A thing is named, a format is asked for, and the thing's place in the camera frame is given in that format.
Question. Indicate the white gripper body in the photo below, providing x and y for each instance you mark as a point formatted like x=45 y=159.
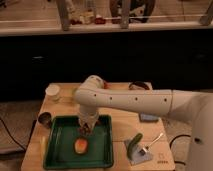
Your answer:
x=89 y=120

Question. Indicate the dark purple grape bunch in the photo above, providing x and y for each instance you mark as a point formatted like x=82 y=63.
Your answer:
x=85 y=129

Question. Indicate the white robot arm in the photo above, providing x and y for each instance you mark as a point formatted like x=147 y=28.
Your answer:
x=195 y=108

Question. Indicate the green plastic tray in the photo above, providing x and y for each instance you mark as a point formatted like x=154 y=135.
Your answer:
x=68 y=148

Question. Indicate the orange peach fruit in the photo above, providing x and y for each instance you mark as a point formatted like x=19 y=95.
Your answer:
x=80 y=145

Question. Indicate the red fruit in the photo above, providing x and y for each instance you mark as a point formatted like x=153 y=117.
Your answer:
x=106 y=86

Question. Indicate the small metal cup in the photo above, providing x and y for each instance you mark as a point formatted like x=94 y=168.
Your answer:
x=45 y=119

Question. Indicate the green cucumber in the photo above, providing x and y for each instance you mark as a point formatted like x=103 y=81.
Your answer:
x=132 y=143

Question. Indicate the blue sponge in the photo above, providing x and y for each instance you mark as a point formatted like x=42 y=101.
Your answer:
x=148 y=118

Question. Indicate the dark bowl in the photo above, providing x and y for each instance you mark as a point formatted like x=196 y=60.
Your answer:
x=138 y=85

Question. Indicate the grey cloth napkin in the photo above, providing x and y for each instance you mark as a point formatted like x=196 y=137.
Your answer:
x=137 y=154

